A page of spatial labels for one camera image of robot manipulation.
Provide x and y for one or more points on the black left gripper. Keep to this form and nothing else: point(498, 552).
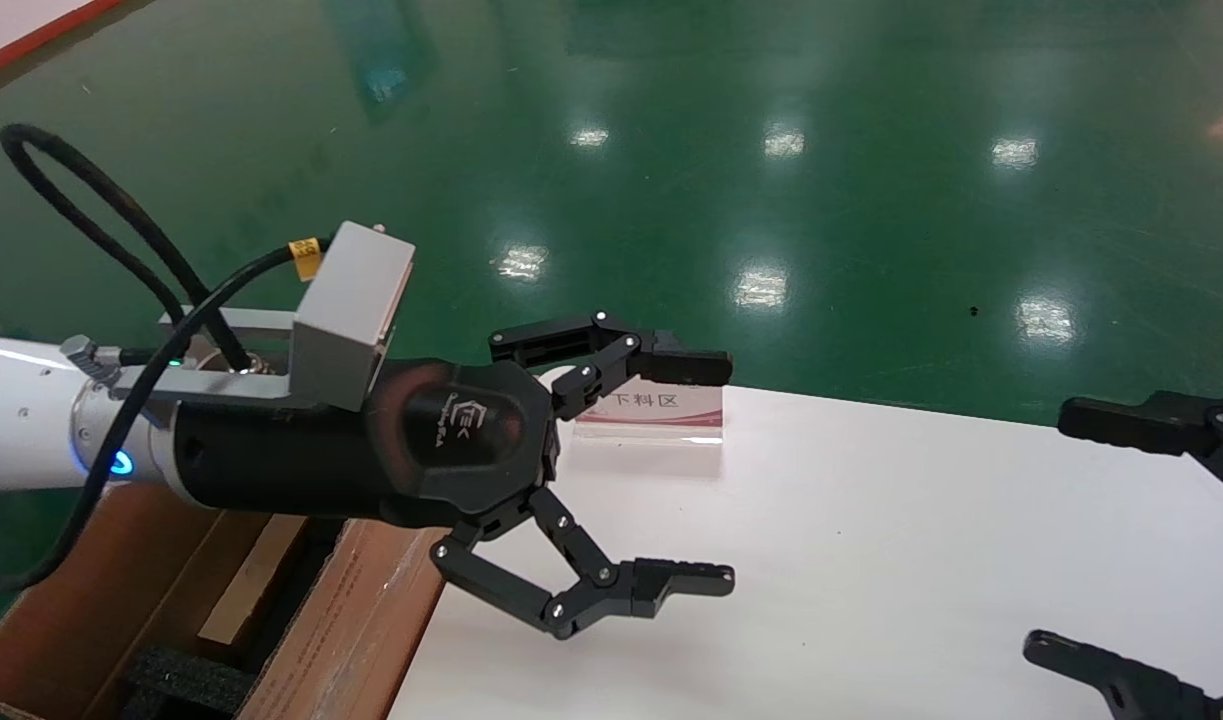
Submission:
point(441, 440)

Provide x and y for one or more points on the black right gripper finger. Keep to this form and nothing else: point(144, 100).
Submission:
point(1131, 695)
point(1121, 420)

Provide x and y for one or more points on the large open cardboard box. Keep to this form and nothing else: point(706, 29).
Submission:
point(351, 620)

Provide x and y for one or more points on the white red sign placard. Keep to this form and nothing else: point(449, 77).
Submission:
point(671, 405)

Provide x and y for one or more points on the black foam padding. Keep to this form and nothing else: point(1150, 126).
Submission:
point(191, 680)

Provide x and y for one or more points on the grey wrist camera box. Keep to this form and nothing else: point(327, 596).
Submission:
point(351, 320)

